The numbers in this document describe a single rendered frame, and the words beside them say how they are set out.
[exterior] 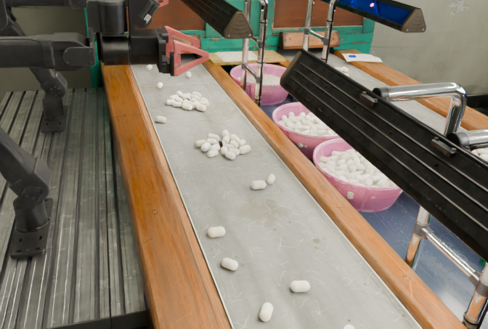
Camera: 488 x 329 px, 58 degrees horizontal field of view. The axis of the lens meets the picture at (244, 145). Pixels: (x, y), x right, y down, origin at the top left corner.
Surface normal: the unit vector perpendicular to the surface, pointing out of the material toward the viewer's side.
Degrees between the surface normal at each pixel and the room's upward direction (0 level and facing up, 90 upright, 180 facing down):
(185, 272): 0
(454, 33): 90
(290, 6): 90
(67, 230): 0
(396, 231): 0
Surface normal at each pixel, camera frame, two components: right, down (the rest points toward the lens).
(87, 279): 0.05, -0.88
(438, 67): 0.28, 0.47
